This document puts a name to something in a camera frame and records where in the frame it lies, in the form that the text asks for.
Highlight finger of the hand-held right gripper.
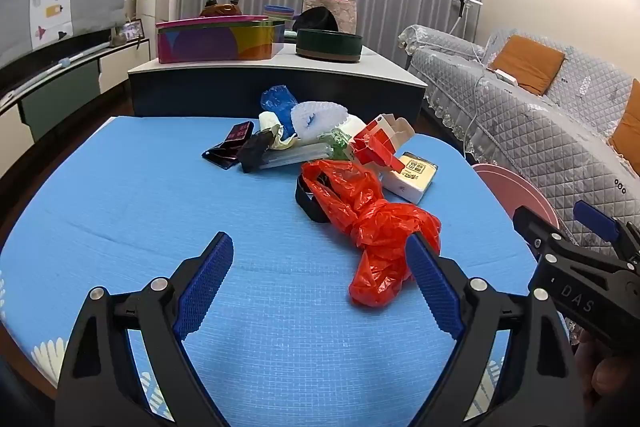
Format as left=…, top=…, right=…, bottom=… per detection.
left=512, top=205, right=568, bottom=260
left=573, top=200, right=640, bottom=269

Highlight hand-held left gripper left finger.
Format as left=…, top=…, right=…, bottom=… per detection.
left=54, top=231, right=235, bottom=427

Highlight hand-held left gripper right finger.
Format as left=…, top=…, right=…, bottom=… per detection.
left=404, top=231, right=586, bottom=427

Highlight pink bucket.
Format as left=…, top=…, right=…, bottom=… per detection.
left=472, top=163, right=561, bottom=238

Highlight red plastic bag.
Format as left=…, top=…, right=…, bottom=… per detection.
left=300, top=159, right=443, bottom=308

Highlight white yellow tissue pack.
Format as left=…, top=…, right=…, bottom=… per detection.
left=380, top=151, right=440, bottom=205

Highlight black strap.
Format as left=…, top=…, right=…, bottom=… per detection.
left=294, top=172, right=331, bottom=224

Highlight dark red foil packet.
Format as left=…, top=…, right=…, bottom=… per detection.
left=202, top=121, right=256, bottom=168

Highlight small black plastic piece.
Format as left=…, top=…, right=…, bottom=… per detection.
left=237, top=132, right=278, bottom=174

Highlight pale green plastic packet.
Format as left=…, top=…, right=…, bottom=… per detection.
left=260, top=142, right=333, bottom=170

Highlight red white carton box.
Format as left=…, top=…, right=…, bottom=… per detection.
left=350, top=113, right=416, bottom=172

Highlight cream paper scrap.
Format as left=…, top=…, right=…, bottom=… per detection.
left=259, top=109, right=296, bottom=150

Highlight white green-leaf print wrapper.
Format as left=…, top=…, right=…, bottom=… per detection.
left=320, top=114, right=373, bottom=162

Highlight blue plastic bag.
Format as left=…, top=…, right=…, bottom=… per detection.
left=260, top=84, right=301, bottom=130

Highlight white foam net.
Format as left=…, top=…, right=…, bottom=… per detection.
left=290, top=101, right=348, bottom=142

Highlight person's right hand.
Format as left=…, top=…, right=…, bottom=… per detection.
left=574, top=329, right=640, bottom=413

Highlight blue mat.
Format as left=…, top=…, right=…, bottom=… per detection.
left=0, top=114, right=571, bottom=427

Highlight orange cushion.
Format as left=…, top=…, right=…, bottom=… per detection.
left=607, top=79, right=640, bottom=162
left=489, top=34, right=566, bottom=96

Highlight grey quilted sofa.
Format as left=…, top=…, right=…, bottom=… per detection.
left=399, top=24, right=640, bottom=258

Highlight white top coffee table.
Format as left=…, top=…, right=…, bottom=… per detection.
left=127, top=43, right=428, bottom=140

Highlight dark television cabinet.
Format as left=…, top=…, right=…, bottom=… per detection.
left=0, top=37, right=151, bottom=158

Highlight white phone stand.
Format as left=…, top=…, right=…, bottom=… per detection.
left=447, top=0, right=483, bottom=38

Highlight colourful tin box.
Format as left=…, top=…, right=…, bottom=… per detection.
left=155, top=15, right=287, bottom=65

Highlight white rod blue knob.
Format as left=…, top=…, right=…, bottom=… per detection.
left=0, top=39, right=111, bottom=102

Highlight dark green round bowl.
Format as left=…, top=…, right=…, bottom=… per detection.
left=295, top=28, right=364, bottom=64

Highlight brown teapot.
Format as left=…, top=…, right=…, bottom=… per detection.
left=200, top=0, right=243, bottom=18

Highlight stacked plastic bowls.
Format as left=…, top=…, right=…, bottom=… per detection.
left=263, top=5, right=296, bottom=30

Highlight black hat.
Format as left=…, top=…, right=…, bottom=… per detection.
left=292, top=6, right=340, bottom=32

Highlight pink patterned bag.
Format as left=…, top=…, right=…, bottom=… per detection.
left=301, top=0, right=357, bottom=35

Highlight white cable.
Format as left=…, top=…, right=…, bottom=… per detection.
left=462, top=57, right=488, bottom=158

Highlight small photo frame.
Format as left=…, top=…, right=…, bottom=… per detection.
left=120, top=19, right=146, bottom=42

